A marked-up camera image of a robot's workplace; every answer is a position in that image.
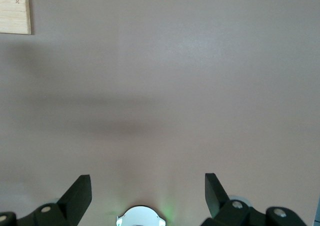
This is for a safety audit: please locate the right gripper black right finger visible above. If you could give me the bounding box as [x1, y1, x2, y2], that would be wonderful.
[201, 173, 308, 226]

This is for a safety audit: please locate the brown table cover sheet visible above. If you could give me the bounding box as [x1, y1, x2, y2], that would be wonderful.
[0, 0, 320, 226]

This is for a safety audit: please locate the wooden cutting board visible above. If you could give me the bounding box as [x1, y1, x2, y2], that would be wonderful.
[0, 0, 33, 36]

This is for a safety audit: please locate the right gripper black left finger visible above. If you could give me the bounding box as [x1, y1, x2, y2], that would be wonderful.
[0, 174, 93, 226]

